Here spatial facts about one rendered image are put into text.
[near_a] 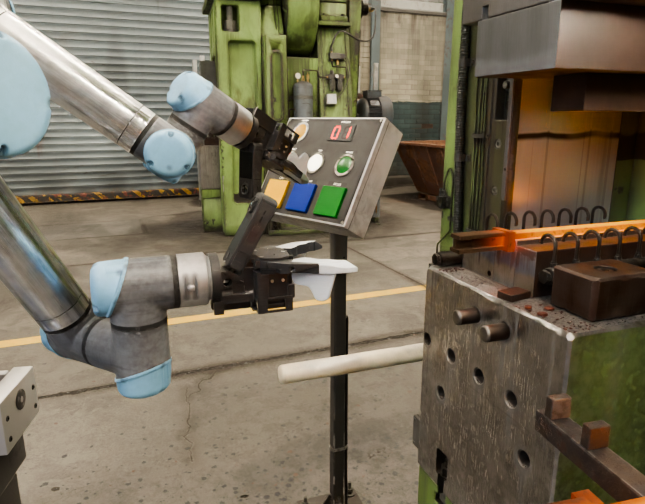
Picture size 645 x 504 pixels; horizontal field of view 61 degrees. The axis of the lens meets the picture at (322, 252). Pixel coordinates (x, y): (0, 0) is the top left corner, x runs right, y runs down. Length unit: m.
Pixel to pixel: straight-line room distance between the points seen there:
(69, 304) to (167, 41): 8.03
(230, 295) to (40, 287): 0.25
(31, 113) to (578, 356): 0.72
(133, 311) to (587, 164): 1.00
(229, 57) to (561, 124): 4.69
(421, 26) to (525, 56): 9.39
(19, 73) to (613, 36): 0.80
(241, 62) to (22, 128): 5.18
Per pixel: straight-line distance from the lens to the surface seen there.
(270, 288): 0.78
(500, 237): 0.97
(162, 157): 0.88
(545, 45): 0.93
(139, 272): 0.75
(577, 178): 1.33
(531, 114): 1.23
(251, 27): 5.73
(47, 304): 0.82
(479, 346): 0.98
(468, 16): 1.10
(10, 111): 0.58
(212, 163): 5.88
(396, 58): 10.02
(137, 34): 8.72
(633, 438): 0.99
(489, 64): 1.03
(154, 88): 8.68
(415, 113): 10.19
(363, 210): 1.27
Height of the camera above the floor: 1.20
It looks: 14 degrees down
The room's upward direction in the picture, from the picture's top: straight up
